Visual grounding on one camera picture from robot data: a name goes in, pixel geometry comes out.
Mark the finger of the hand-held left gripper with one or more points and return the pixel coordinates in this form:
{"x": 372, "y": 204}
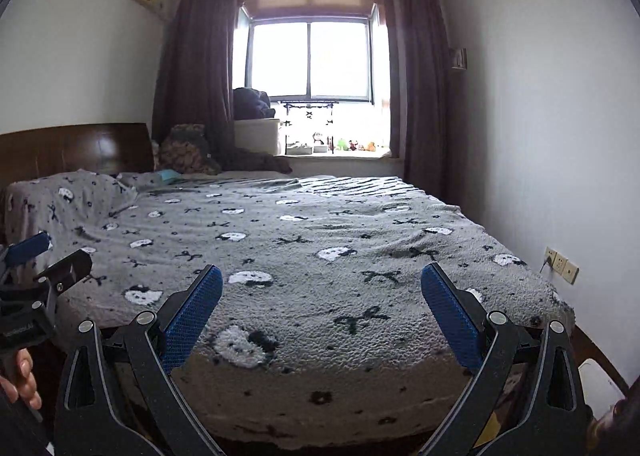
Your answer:
{"x": 67, "y": 270}
{"x": 30, "y": 248}

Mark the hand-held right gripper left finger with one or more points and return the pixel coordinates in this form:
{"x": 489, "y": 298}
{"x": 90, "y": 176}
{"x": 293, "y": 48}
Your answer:
{"x": 200, "y": 316}

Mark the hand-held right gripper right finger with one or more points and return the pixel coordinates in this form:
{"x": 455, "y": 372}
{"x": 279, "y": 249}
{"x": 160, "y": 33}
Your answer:
{"x": 450, "y": 321}

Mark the person's left hand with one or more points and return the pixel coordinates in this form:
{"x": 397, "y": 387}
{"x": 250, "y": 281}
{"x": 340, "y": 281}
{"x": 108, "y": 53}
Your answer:
{"x": 25, "y": 376}

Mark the grey printed pillow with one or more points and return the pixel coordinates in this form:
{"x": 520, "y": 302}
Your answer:
{"x": 65, "y": 201}

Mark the dark wooden headboard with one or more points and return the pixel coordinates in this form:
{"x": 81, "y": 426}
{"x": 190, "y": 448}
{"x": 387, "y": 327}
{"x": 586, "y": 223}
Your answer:
{"x": 75, "y": 148}

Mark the small teal cloth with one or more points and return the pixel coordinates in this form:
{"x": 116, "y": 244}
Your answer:
{"x": 167, "y": 176}

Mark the white plastic container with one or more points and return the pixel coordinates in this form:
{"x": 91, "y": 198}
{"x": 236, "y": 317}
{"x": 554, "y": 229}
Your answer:
{"x": 597, "y": 381}

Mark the grey patterned bed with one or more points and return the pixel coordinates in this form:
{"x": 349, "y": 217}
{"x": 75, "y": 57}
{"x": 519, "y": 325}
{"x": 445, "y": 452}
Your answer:
{"x": 325, "y": 216}

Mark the dark brown cloth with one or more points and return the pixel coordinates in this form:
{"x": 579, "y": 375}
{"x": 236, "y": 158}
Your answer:
{"x": 250, "y": 160}

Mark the brown patterned cushion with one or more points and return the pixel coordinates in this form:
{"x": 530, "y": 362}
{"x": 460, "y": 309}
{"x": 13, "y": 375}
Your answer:
{"x": 187, "y": 150}

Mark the white storage box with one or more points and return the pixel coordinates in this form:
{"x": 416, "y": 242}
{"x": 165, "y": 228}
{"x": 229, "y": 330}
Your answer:
{"x": 257, "y": 135}

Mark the dark clothes pile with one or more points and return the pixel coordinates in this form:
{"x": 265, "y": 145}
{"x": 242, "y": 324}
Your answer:
{"x": 250, "y": 103}

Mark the black clip drying rack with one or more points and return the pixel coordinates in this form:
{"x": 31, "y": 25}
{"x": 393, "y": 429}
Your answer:
{"x": 307, "y": 106}

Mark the brown curtain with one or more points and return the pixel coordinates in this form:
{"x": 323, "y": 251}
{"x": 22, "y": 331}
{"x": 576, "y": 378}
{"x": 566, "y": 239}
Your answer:
{"x": 422, "y": 85}
{"x": 200, "y": 60}

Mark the window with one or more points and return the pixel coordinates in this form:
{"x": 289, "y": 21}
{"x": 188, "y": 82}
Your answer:
{"x": 310, "y": 60}

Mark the beige wall socket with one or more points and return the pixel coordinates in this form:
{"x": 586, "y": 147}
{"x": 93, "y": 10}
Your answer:
{"x": 562, "y": 263}

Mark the small wall frame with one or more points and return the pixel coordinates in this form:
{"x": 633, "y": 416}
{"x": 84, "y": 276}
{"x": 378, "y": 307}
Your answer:
{"x": 459, "y": 58}

